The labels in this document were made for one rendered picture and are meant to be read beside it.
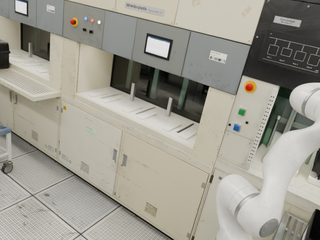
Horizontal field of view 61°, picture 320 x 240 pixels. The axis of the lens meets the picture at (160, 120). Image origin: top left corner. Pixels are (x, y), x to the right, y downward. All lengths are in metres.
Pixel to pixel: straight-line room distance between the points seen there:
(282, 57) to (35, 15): 2.04
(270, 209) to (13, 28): 3.41
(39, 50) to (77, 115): 1.32
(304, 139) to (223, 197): 0.32
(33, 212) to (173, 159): 1.21
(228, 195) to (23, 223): 1.77
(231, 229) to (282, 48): 0.92
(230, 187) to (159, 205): 1.25
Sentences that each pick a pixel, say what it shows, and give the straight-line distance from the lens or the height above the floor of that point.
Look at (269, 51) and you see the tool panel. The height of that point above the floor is 1.55.
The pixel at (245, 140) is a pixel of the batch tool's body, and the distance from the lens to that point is 1.67.
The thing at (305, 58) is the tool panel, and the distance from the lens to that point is 1.52.
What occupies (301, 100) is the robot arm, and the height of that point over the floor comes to 1.48.
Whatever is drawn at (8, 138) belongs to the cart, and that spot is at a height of 0.36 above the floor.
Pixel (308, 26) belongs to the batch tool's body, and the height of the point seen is 1.70.
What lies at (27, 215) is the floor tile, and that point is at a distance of 2.47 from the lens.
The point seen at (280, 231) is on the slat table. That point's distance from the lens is 1.58.
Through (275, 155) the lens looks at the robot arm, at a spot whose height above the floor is 1.32.
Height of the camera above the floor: 1.67
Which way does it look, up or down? 23 degrees down
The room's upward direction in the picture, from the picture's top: 11 degrees clockwise
